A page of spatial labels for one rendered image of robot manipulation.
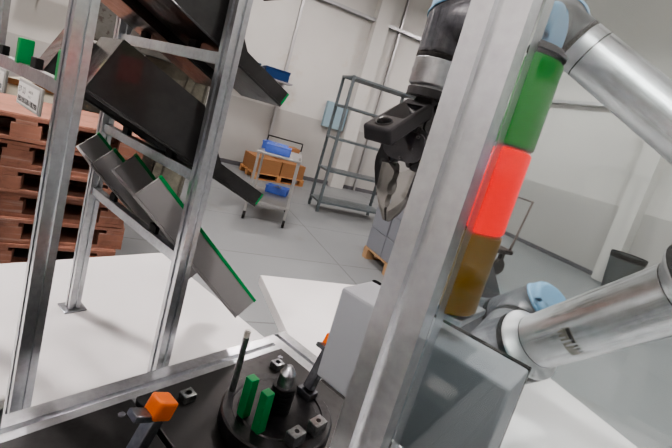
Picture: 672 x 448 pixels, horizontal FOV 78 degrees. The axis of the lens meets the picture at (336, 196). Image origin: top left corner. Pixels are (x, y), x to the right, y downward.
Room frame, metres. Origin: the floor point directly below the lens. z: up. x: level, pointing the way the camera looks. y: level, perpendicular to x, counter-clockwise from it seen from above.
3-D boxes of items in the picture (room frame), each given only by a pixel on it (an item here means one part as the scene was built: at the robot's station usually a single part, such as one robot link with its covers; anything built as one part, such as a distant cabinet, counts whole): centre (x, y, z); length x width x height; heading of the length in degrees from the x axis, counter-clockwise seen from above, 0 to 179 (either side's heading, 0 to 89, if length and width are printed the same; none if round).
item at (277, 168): (7.84, 1.29, 0.32); 1.16 x 0.88 x 0.65; 115
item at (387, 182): (0.68, -0.09, 1.27); 0.06 x 0.03 x 0.09; 142
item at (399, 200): (0.66, -0.11, 1.27); 0.06 x 0.03 x 0.09; 142
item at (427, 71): (0.67, -0.09, 1.45); 0.08 x 0.08 x 0.05
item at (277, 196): (5.14, 0.80, 0.48); 1.01 x 0.59 x 0.95; 12
